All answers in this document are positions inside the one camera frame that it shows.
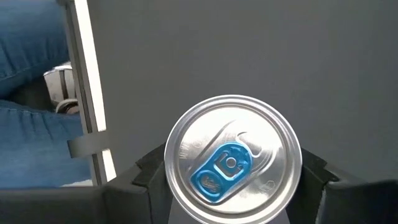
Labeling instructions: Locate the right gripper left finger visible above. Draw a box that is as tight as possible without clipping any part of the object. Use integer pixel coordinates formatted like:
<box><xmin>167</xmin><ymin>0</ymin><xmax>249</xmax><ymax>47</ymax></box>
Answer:
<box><xmin>0</xmin><ymin>142</ymin><xmax>172</xmax><ymax>224</ymax></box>

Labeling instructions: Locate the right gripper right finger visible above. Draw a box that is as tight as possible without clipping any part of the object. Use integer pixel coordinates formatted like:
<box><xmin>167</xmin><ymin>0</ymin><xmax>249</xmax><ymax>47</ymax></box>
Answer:
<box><xmin>285</xmin><ymin>147</ymin><xmax>398</xmax><ymax>224</ymax></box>

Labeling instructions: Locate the blue silver energy drink can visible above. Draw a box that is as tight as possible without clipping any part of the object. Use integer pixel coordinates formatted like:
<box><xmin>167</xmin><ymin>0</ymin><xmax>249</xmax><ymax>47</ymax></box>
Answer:
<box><xmin>164</xmin><ymin>94</ymin><xmax>303</xmax><ymax>224</ymax></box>

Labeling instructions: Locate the person's leg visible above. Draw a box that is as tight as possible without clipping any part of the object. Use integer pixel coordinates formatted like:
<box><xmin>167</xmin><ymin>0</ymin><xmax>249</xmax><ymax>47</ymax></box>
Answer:
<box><xmin>0</xmin><ymin>0</ymin><xmax>71</xmax><ymax>99</ymax></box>
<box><xmin>0</xmin><ymin>99</ymin><xmax>94</xmax><ymax>190</ymax></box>

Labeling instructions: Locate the person's shoe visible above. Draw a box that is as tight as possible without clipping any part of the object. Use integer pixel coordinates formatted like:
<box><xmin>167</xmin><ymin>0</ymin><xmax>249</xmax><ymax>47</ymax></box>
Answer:
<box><xmin>42</xmin><ymin>62</ymin><xmax>80</xmax><ymax>115</ymax></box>

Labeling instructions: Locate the dark table mat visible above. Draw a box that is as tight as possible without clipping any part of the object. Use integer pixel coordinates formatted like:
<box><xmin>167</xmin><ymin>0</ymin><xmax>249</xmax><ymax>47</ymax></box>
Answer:
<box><xmin>86</xmin><ymin>0</ymin><xmax>398</xmax><ymax>224</ymax></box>

